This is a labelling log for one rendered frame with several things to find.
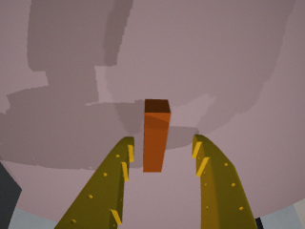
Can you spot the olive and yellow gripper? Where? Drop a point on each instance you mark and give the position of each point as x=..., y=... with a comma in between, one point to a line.
x=224, y=204

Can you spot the orange rod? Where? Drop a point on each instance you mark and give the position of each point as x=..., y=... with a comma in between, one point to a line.
x=156, y=126

